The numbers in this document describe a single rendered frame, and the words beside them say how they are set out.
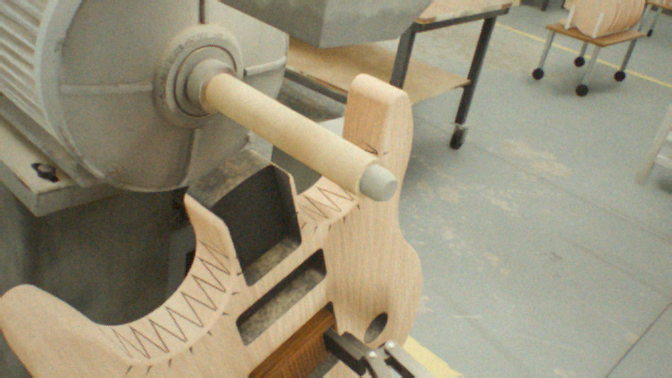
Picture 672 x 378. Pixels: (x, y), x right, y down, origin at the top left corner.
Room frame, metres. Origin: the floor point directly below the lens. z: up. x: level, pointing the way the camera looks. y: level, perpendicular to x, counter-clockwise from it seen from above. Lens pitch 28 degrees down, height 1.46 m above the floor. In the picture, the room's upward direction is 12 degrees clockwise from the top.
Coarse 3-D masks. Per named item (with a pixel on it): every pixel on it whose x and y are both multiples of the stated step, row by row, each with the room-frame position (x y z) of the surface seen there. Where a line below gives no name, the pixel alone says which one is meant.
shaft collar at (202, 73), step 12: (216, 60) 0.54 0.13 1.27; (192, 72) 0.52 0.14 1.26; (204, 72) 0.52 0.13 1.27; (216, 72) 0.52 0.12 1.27; (228, 72) 0.53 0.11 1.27; (192, 84) 0.52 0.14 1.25; (204, 84) 0.51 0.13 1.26; (192, 96) 0.52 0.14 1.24; (204, 96) 0.51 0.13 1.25; (204, 108) 0.52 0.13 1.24
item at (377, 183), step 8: (368, 168) 0.41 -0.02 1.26; (376, 168) 0.41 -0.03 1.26; (368, 176) 0.41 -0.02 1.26; (376, 176) 0.40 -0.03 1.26; (384, 176) 0.40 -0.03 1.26; (392, 176) 0.41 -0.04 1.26; (360, 184) 0.41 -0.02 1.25; (368, 184) 0.40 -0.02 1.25; (376, 184) 0.40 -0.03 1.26; (384, 184) 0.40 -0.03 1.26; (392, 184) 0.40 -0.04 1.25; (368, 192) 0.40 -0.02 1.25; (376, 192) 0.40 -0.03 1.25; (384, 192) 0.40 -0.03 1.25; (392, 192) 0.41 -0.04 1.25; (376, 200) 0.40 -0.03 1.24; (384, 200) 0.40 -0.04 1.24
